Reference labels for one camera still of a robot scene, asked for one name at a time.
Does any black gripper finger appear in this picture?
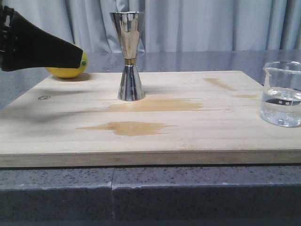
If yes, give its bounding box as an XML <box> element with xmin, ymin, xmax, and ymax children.
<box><xmin>0</xmin><ymin>5</ymin><xmax>83</xmax><ymax>72</ymax></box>

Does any steel double jigger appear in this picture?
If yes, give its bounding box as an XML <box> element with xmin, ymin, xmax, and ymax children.
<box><xmin>110</xmin><ymin>12</ymin><xmax>144</xmax><ymax>101</ymax></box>

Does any glass beaker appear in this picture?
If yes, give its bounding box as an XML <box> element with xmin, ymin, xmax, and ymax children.
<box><xmin>261</xmin><ymin>61</ymin><xmax>301</xmax><ymax>127</ymax></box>

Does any yellow lemon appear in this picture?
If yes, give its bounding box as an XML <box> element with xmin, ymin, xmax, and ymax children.
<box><xmin>46</xmin><ymin>52</ymin><xmax>88</xmax><ymax>79</ymax></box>

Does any grey curtain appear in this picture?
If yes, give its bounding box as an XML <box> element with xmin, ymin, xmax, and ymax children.
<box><xmin>3</xmin><ymin>0</ymin><xmax>301</xmax><ymax>53</ymax></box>

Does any wooden cutting board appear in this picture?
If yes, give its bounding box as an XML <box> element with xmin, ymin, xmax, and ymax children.
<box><xmin>0</xmin><ymin>71</ymin><xmax>301</xmax><ymax>167</ymax></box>

